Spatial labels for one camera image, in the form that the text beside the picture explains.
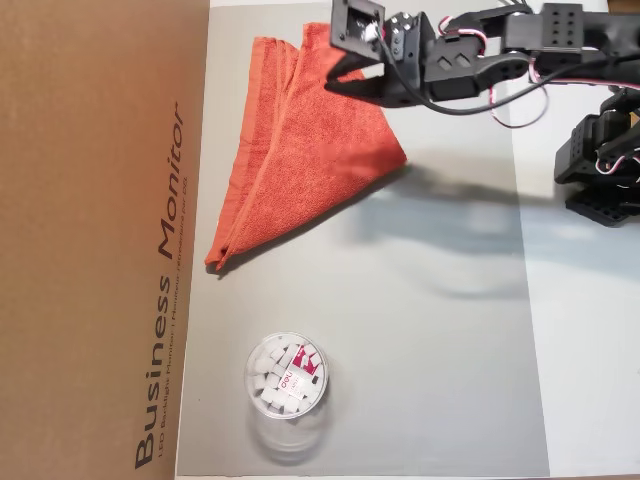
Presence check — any brown cardboard monitor box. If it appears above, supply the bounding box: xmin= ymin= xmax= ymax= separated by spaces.
xmin=0 ymin=0 xmax=211 ymax=480

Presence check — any grey table mat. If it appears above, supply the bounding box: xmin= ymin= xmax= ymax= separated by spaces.
xmin=174 ymin=0 xmax=551 ymax=479

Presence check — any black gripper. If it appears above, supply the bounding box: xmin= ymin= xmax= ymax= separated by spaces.
xmin=324 ymin=12 xmax=432 ymax=109

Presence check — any white eraser cubes heap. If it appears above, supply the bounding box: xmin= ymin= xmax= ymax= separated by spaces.
xmin=248 ymin=337 xmax=329 ymax=417

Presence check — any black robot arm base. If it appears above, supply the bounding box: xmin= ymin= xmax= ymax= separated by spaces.
xmin=564 ymin=187 xmax=640 ymax=229

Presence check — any black wrist camera board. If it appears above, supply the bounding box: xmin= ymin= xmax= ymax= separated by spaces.
xmin=329 ymin=0 xmax=390 ymax=62

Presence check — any red white paper label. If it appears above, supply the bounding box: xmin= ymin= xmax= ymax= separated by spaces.
xmin=278 ymin=344 xmax=324 ymax=404

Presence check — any clear plastic jar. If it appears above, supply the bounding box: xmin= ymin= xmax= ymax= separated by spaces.
xmin=243 ymin=331 xmax=332 ymax=465

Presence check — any orange terry towel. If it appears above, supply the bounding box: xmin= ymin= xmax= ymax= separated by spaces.
xmin=204 ymin=22 xmax=409 ymax=272

